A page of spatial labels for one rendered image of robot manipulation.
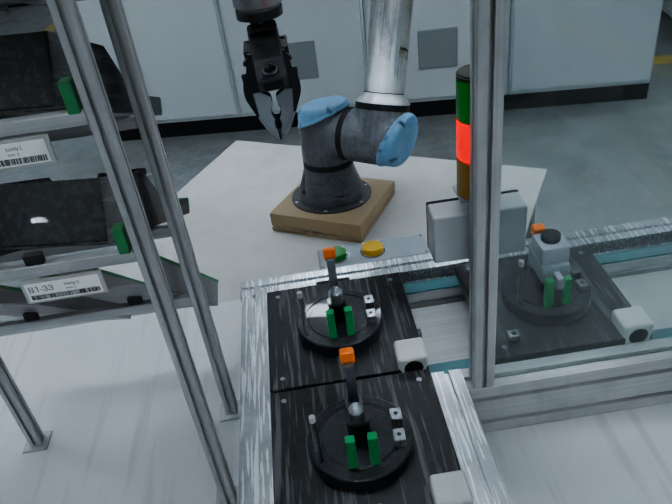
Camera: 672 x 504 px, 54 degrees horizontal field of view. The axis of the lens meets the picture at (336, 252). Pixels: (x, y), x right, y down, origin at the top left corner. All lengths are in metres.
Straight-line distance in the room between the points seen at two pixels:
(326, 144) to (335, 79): 2.57
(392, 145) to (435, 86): 2.67
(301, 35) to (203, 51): 0.58
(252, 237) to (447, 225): 0.79
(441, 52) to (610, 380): 3.07
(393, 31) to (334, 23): 2.52
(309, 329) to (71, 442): 0.44
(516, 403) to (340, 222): 0.61
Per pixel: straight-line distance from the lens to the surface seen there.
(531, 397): 1.05
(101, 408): 1.25
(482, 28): 0.72
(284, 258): 1.46
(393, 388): 0.99
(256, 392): 1.04
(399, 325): 1.09
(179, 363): 0.83
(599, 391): 1.09
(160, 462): 1.13
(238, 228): 1.60
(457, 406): 0.99
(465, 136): 0.79
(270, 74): 0.99
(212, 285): 1.14
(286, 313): 1.14
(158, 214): 0.92
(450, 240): 0.86
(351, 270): 1.23
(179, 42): 4.10
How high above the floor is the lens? 1.69
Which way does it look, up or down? 35 degrees down
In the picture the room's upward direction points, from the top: 8 degrees counter-clockwise
